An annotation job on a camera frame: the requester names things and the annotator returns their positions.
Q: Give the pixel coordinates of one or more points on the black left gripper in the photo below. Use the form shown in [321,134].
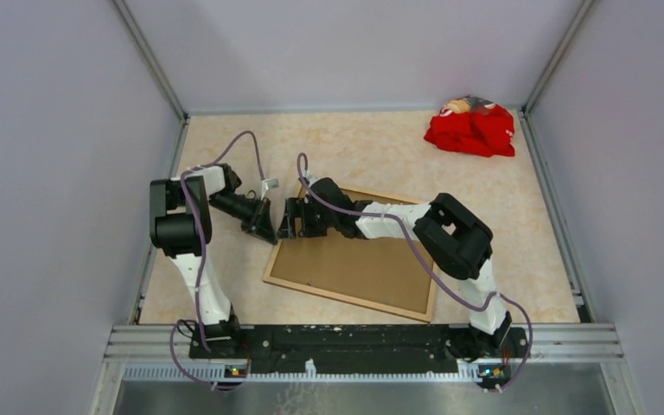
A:
[259,223]

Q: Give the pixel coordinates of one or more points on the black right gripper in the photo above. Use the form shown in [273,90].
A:
[306,231]

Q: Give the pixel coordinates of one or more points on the wooden picture frame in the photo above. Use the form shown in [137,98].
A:
[343,298]

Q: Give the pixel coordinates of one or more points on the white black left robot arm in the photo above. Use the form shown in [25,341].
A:
[181,228]

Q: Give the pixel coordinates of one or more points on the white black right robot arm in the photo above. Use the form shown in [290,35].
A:
[457,241]

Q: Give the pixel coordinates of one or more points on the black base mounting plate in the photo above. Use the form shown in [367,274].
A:
[358,349]

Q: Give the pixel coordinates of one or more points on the left controller board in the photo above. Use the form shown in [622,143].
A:
[235,371]

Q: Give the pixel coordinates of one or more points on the controller board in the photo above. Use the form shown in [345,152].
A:
[496,373]
[235,371]

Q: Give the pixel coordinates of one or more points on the red crumpled cloth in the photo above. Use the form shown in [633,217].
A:
[474,126]

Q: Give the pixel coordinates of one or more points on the right controller board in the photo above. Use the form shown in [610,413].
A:
[496,373]

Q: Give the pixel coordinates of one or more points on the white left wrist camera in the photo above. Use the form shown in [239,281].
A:
[267,185]

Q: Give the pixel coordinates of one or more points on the white toothed cable duct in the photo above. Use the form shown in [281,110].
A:
[214,373]

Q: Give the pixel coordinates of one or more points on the aluminium front rail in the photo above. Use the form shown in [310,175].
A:
[552,342]

